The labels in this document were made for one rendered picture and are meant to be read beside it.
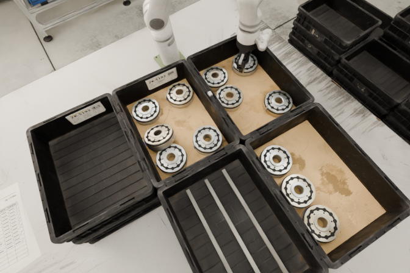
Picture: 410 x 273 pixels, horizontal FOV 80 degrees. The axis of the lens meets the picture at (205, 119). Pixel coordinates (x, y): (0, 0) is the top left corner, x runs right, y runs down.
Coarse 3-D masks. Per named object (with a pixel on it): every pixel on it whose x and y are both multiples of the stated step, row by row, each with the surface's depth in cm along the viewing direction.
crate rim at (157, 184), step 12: (180, 60) 93; (156, 72) 91; (192, 72) 90; (132, 84) 89; (120, 108) 84; (216, 108) 83; (132, 132) 80; (228, 144) 77; (144, 156) 76; (216, 156) 75; (192, 168) 74; (156, 180) 72; (168, 180) 72
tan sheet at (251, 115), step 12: (228, 60) 105; (228, 72) 102; (264, 72) 102; (228, 84) 99; (240, 84) 99; (252, 84) 99; (264, 84) 99; (252, 96) 96; (264, 96) 96; (240, 108) 94; (252, 108) 94; (240, 120) 92; (252, 120) 92; (264, 120) 91
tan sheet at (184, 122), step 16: (160, 96) 98; (176, 112) 94; (192, 112) 94; (144, 128) 92; (176, 128) 91; (192, 128) 91; (192, 144) 88; (224, 144) 87; (192, 160) 85; (160, 176) 83
